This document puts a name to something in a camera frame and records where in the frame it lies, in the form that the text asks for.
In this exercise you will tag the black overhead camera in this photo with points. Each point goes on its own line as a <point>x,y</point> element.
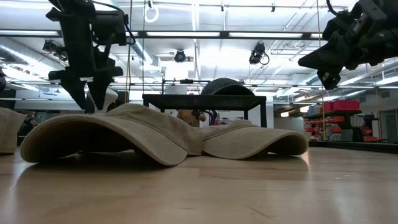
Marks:
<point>257,53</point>

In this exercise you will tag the beige baseball cap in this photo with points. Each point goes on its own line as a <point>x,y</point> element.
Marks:
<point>9,130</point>
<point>248,140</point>
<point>124,133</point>

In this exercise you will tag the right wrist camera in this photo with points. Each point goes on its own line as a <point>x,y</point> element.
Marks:
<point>340,20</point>

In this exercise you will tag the black overhead beam with lights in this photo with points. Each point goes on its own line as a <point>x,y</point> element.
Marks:
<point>224,35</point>

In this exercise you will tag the white desk lamp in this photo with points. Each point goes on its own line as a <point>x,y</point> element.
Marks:
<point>111,97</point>

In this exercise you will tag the red storage bin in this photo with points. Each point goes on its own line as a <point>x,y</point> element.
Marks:
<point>346,105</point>
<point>328,106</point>
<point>338,119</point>

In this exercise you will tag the silver ventilation duct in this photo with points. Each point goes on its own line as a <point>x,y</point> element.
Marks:
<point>28,59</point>

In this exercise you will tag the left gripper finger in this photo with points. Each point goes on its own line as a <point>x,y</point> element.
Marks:
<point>98,93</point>
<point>76,90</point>

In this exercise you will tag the black aluminium table frame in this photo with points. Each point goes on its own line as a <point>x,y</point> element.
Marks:
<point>357,147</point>

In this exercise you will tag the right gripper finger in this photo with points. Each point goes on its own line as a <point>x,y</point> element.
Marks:
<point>337,40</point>
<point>326,60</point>

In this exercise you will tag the person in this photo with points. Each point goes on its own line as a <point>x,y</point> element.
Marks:
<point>29,124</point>
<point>188,118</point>

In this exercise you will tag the black perforated metal rack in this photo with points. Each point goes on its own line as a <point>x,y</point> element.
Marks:
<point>202,101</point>

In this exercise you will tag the shelf with storage bins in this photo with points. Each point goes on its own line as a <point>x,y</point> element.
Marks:
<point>342,112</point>

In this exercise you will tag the dark green baseball cap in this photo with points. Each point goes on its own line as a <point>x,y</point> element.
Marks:
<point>225,88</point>

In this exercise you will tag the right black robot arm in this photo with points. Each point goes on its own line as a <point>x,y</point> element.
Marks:
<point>388,46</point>

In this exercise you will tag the black ceiling-mounted device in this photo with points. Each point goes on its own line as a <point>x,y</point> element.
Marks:
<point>57,49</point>

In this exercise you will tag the black round ceiling fixture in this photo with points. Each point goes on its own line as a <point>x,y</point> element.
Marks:
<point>179,56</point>

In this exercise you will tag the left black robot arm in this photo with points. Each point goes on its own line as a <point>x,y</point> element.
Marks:
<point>77,34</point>

